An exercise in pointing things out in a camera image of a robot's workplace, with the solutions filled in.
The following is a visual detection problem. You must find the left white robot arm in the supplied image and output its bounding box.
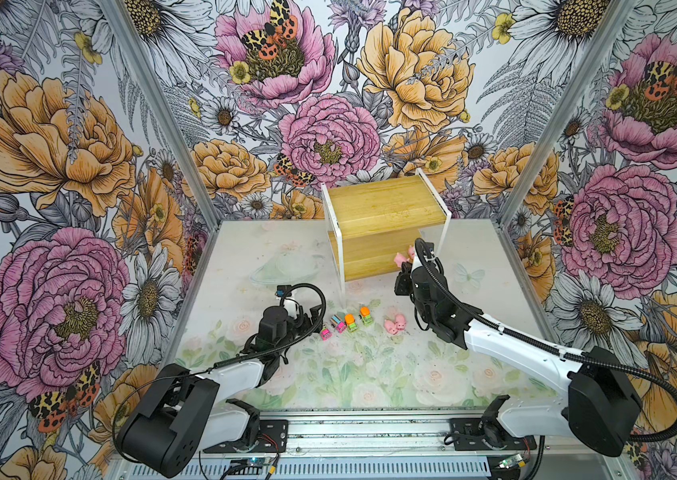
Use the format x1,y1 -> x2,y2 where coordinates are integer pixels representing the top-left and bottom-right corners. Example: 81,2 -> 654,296
112,298 -> 326,478

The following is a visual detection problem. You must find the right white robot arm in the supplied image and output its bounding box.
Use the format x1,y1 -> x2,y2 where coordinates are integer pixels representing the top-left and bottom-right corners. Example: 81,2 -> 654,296
395,262 -> 643,457

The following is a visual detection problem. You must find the pink green toy car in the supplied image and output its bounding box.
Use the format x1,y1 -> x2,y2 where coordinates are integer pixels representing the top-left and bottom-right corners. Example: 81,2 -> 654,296
320,327 -> 332,341

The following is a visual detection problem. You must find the pink teal toy car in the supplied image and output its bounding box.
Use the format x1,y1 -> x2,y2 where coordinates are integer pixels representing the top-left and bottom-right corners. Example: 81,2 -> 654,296
330,315 -> 348,333

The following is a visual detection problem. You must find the white frame wooden shelf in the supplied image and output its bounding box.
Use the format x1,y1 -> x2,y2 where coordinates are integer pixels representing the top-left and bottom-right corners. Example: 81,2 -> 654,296
320,169 -> 452,297

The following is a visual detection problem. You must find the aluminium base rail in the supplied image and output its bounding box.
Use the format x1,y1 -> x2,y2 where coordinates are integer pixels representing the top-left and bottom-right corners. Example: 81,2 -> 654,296
109,410 -> 628,480

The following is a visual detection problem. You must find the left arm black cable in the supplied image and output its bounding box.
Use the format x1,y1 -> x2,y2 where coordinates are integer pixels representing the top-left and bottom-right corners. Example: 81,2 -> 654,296
109,281 -> 328,445

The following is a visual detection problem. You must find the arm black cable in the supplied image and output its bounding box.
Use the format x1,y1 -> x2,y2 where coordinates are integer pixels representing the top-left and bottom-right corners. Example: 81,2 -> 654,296
109,281 -> 328,445
413,237 -> 677,445

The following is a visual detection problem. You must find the right aluminium corner post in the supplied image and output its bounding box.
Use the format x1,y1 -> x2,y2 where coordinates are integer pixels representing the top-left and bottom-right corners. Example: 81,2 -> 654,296
498,1 -> 635,227

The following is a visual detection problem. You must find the aluminium corner post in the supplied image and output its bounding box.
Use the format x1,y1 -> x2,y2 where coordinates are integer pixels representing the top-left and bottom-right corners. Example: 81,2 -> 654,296
102,1 -> 220,234
498,1 -> 635,227

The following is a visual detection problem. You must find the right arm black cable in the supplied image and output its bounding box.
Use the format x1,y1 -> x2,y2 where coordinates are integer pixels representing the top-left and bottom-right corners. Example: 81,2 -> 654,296
413,237 -> 677,445

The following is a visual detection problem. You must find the left aluminium corner post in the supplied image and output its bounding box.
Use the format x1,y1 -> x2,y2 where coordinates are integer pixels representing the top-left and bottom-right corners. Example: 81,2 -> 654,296
102,1 -> 220,234

